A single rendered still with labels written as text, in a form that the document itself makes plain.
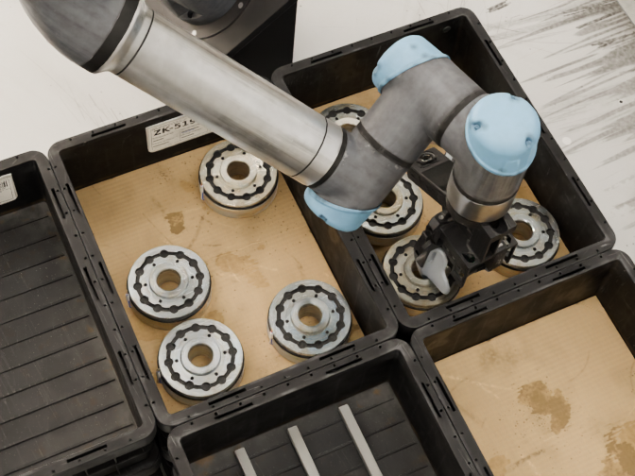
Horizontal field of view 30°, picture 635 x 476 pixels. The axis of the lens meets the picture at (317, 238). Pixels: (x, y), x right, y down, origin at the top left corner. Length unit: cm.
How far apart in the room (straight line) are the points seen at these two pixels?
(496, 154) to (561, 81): 71
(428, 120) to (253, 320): 38
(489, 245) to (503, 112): 18
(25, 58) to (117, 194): 37
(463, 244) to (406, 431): 24
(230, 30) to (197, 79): 46
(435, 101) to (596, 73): 71
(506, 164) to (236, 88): 28
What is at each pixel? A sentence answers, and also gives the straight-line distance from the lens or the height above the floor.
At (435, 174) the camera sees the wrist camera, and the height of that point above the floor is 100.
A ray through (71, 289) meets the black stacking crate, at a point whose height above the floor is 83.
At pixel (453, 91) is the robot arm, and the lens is 125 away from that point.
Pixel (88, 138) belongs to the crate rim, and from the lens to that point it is 150.
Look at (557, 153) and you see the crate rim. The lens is 154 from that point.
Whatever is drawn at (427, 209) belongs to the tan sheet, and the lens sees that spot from 157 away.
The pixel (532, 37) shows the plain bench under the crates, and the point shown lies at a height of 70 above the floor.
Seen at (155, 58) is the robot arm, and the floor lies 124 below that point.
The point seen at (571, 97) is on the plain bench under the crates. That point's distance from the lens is 188.
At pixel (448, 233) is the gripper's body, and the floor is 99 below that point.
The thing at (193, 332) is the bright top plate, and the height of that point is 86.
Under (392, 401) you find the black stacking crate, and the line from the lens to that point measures 146.
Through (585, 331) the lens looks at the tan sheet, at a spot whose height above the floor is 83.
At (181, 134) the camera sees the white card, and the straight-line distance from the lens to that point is 156.
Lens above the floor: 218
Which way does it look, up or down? 62 degrees down
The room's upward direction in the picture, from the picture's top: 8 degrees clockwise
